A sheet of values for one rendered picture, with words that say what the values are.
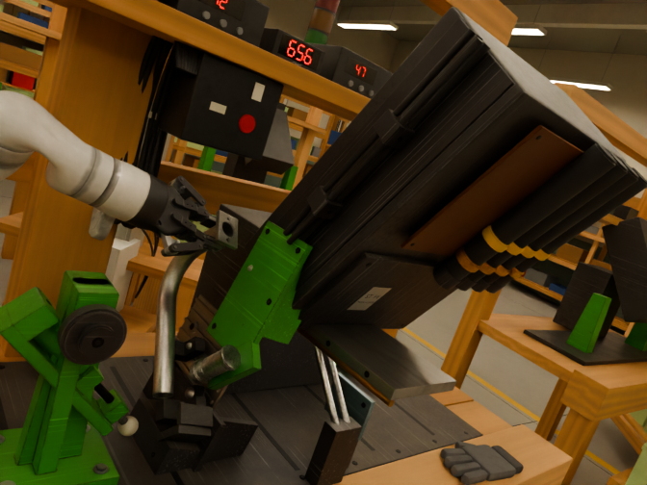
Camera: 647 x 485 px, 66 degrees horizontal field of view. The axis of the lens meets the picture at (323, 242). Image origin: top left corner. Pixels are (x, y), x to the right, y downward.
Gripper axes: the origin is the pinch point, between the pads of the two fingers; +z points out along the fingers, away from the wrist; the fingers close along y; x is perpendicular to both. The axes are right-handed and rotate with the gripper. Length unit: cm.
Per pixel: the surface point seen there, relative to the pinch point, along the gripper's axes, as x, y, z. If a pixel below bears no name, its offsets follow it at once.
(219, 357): 0.8, -19.2, 3.0
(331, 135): 207, 369, 339
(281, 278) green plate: -8.2, -8.4, 6.8
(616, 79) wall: -101, 624, 809
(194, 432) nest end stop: 8.1, -28.3, 5.1
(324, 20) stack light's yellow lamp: -15, 54, 15
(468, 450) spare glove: -9, -30, 62
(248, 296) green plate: -1.2, -9.2, 6.8
